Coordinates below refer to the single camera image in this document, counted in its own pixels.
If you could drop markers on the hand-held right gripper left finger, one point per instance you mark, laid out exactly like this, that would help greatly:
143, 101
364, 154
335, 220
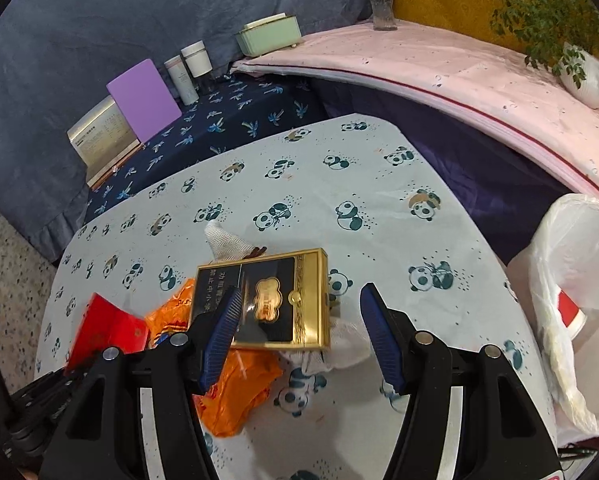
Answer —
222, 340

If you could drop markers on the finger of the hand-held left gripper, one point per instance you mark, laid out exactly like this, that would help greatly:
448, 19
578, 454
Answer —
61, 385

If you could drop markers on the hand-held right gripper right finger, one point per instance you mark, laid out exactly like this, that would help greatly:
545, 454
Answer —
382, 340

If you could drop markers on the gold cigarette box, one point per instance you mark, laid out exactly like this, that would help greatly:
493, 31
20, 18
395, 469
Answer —
299, 305

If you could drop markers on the white plastic bin bag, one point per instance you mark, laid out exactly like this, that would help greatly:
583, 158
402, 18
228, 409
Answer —
559, 385

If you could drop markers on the red paper cup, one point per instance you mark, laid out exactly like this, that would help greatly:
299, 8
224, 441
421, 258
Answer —
570, 312

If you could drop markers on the orange plastic wrapper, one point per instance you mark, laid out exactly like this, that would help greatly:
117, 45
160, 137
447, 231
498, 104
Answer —
244, 390

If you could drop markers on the red paper envelope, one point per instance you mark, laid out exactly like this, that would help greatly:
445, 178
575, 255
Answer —
109, 332

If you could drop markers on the white herringbone cloth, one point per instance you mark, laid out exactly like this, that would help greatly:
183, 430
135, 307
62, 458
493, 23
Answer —
227, 242

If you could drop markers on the panda print tablecloth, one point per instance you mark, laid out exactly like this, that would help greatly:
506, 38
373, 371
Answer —
379, 210

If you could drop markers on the dark purple cloth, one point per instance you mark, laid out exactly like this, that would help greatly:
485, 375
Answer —
479, 170

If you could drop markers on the dark blue patterned cloth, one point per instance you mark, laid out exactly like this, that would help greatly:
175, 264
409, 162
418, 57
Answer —
229, 115

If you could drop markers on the white printed box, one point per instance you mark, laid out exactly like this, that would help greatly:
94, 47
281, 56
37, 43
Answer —
104, 135

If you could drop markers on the purple box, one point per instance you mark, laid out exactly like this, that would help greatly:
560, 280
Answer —
147, 102

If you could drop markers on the tall white bottle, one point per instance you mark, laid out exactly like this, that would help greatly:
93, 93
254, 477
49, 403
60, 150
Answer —
182, 80

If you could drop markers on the pink table cover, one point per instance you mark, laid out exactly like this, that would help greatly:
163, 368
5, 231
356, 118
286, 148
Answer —
429, 65

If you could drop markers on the white-lidded glass jar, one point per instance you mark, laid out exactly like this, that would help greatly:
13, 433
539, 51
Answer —
197, 60

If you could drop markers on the green tissue box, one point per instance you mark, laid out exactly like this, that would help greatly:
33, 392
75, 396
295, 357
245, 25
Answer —
269, 35

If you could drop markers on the potted green plant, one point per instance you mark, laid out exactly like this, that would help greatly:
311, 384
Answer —
587, 80

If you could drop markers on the blue-grey blanket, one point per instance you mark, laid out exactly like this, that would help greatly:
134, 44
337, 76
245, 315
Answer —
79, 35

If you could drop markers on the yellow cloth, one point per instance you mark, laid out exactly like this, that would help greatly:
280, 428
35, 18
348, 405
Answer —
444, 0

